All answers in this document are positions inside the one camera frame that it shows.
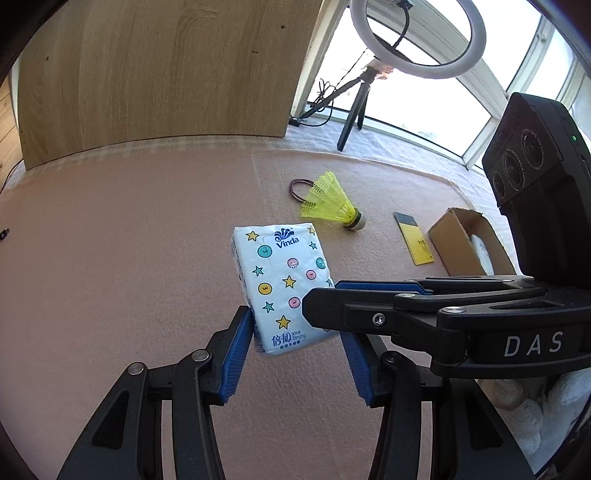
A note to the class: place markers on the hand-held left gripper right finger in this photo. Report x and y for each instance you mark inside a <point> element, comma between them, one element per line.
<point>358,369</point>

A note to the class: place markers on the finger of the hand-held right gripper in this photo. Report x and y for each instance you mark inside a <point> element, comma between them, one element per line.
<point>378,285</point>
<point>360,311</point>

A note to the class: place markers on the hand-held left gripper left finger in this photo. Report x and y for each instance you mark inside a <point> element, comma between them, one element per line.
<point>235,355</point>

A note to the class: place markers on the cardboard box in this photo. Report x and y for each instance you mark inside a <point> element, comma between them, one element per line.
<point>455,249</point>

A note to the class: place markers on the star patterned tissue packet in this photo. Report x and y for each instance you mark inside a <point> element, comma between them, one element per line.
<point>281,277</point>

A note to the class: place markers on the person's right hand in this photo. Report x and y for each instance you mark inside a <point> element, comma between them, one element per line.
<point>531,415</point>

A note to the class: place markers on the yellow notepad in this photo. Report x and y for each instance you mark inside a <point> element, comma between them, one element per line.
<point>418,244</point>

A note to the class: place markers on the yellow plastic shuttlecock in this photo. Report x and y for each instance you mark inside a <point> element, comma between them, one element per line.
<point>330,198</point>

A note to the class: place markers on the white checked cloth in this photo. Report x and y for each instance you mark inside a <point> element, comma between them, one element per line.
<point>415,152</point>

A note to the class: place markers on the pink fleece blanket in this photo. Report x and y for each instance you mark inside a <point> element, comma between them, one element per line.
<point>115,254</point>

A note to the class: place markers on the black mini tripod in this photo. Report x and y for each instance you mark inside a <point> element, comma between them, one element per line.
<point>353,120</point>

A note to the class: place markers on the crumpled pink wrapper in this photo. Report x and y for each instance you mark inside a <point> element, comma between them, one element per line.
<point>381,70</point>

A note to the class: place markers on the black gooseneck phone holder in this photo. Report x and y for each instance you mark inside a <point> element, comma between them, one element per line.
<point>406,18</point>

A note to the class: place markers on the large light wooden board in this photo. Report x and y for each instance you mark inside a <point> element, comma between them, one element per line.
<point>161,69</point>

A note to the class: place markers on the wooden plank panel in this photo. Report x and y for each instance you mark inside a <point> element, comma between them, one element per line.
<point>7,138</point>

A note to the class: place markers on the white window frame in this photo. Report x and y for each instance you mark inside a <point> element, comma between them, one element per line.
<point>485,92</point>

